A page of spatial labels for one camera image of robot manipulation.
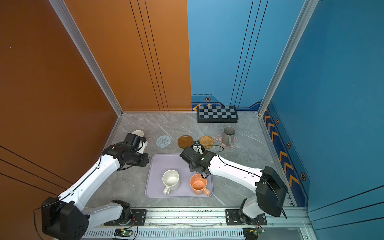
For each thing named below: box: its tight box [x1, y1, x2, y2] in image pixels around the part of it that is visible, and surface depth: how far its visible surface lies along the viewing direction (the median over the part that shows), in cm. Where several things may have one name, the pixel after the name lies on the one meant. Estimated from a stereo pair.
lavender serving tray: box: [145, 153, 214, 198], surface depth 87 cm
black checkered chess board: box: [197, 105, 239, 123], surface depth 118 cm
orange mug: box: [189, 173, 211, 196], surface depth 84 cm
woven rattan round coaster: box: [199, 135, 215, 149], surface depth 105 cm
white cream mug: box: [162, 169, 180, 195], surface depth 81 cm
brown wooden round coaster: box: [177, 135, 194, 149], surface depth 104 cm
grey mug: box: [221, 126, 236, 146], surface depth 97 cm
